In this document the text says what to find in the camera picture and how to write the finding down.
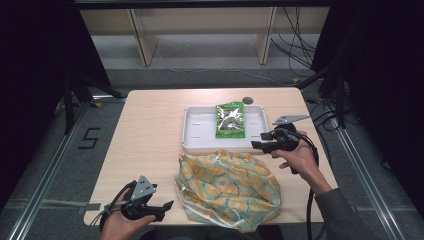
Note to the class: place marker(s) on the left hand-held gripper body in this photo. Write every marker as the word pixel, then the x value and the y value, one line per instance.
pixel 141 190

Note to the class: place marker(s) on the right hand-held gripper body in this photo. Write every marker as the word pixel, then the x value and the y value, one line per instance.
pixel 283 138

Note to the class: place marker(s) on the green snack packet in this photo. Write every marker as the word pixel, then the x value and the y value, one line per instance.
pixel 230 120

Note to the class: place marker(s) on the fruit-print fabric bag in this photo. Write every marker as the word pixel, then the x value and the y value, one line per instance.
pixel 226 190

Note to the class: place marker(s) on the white plastic tray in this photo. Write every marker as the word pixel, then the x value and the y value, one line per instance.
pixel 200 128

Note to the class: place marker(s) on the person's right hand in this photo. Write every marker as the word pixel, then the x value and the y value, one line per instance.
pixel 301 163

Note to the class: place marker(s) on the person's left hand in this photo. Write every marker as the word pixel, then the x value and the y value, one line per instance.
pixel 116 226

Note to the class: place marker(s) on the black metal stand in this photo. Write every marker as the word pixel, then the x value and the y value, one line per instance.
pixel 71 100
pixel 339 96

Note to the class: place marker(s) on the black curtain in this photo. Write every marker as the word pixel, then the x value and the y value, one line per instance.
pixel 33 83
pixel 383 83

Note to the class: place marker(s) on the light wooden shelf unit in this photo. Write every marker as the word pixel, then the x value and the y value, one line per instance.
pixel 206 20

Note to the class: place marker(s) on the aluminium floor rail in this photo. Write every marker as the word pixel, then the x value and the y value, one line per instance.
pixel 370 186
pixel 50 173

